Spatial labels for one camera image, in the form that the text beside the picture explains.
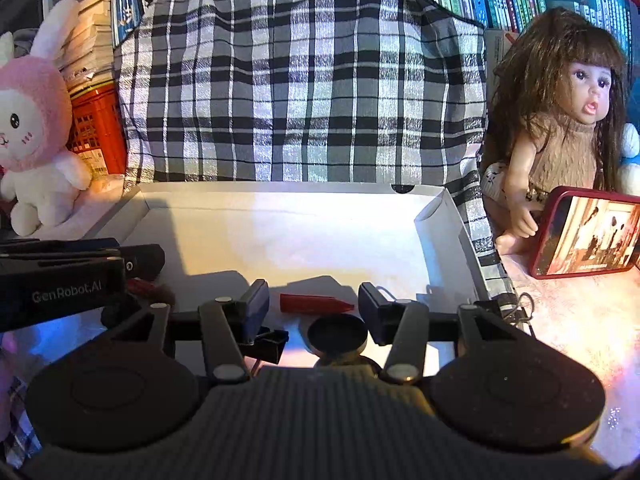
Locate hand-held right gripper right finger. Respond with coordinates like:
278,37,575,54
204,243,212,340
359,282,531,385

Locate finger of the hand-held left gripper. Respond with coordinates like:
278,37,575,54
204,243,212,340
120,244,166,281
0,238,121,260

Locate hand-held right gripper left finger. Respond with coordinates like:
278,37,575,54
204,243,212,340
102,279,271,385

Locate dark red small object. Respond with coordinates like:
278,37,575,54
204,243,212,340
125,279,176,307

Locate black binder clip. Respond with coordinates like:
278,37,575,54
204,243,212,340
245,327,290,366
475,292,534,332

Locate black round cap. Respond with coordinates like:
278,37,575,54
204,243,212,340
307,315,368,356

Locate red crayon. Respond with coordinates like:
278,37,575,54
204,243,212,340
280,292,356,314

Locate shallow white cardboard box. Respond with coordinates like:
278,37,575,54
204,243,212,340
85,181,521,376

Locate red plastic crate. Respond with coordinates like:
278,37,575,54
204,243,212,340
67,82,128,176

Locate pink and white bunny plush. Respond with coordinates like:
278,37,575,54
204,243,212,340
0,0,93,237

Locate grey cloth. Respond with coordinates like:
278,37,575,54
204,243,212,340
12,27,47,59

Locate stack of white books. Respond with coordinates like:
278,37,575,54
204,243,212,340
50,0,121,96

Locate smartphone in red case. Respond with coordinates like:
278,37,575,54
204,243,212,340
529,186,640,280

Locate black and white plaid cloth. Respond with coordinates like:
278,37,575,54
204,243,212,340
0,0,521,456

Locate upright blue books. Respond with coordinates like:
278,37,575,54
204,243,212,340
112,0,146,47

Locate long-haired doll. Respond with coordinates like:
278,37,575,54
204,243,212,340
480,7,631,256

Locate blue robot cat plush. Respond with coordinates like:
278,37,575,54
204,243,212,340
617,122,640,196

